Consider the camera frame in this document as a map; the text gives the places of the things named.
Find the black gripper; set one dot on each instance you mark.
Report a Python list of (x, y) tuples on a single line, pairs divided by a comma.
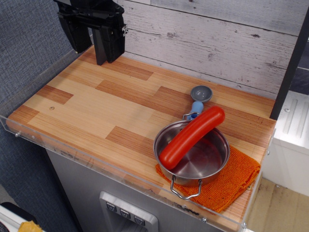
[(76, 16)]

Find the blue and grey toy spoon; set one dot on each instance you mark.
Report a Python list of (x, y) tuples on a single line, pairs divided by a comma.
[(200, 95)]

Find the red toy sausage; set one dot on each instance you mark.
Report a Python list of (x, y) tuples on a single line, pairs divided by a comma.
[(190, 135)]

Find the silver toy fridge cabinet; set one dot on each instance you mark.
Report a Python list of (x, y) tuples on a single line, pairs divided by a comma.
[(83, 186)]

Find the grey dispenser button panel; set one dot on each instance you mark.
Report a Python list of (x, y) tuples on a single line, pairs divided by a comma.
[(121, 216)]

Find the orange knitted cloth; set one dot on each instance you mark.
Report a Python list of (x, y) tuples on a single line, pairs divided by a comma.
[(239, 172)]

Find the white toy sink unit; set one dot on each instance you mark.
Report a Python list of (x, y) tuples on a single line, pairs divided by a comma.
[(286, 162)]

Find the clear acrylic guard rail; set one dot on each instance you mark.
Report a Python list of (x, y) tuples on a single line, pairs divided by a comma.
[(106, 117)]

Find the steel pot with handles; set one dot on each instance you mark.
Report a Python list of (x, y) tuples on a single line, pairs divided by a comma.
[(200, 165)]

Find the black right vertical post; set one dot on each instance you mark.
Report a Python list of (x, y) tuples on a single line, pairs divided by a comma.
[(291, 69)]

